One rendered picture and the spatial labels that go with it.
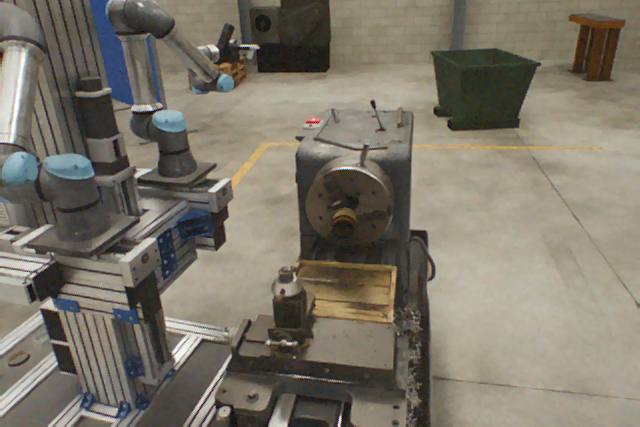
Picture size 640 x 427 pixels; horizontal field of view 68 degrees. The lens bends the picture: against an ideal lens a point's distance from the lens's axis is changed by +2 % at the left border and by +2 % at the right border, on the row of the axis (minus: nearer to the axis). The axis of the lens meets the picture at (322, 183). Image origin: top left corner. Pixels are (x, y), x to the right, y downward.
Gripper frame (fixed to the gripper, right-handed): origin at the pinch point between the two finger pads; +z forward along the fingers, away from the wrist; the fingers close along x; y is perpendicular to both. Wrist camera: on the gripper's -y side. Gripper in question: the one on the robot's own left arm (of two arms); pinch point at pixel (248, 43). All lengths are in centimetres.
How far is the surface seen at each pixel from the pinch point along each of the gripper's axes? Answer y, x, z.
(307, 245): 69, 64, -27
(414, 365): 83, 124, -39
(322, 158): 28, 66, -24
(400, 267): 70, 99, -10
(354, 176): 26, 86, -31
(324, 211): 42, 78, -37
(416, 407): 86, 132, -51
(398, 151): 22, 90, -9
